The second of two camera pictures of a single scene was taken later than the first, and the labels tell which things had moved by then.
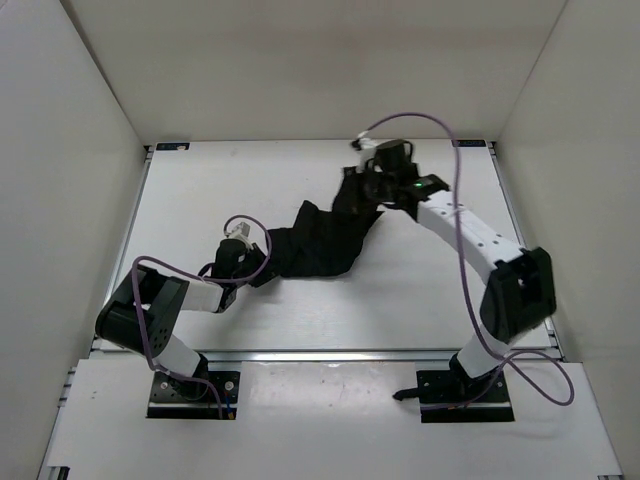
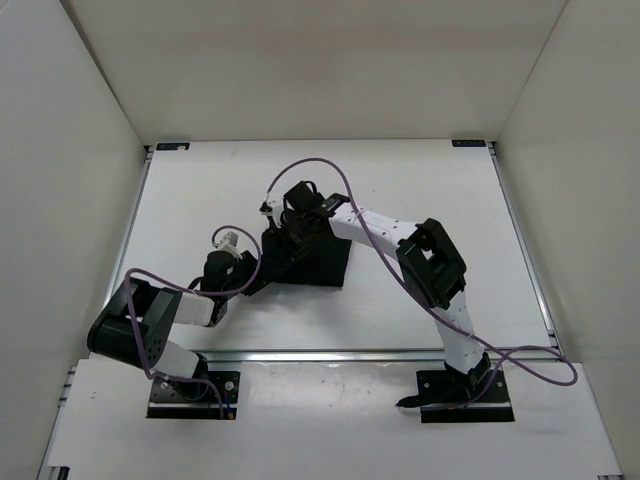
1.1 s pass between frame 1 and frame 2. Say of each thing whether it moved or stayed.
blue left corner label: stayed
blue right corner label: stayed
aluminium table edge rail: stayed
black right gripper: moved
